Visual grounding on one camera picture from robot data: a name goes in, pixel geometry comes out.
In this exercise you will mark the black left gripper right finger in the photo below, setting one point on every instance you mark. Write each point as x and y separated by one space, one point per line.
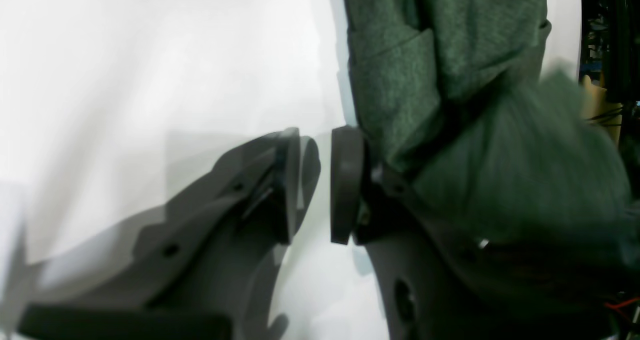
439 282

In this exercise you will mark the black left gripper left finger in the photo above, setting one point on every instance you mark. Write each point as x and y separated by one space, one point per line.
218 251

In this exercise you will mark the dark green long-sleeve shirt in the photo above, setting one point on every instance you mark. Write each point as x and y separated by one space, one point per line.
450 93

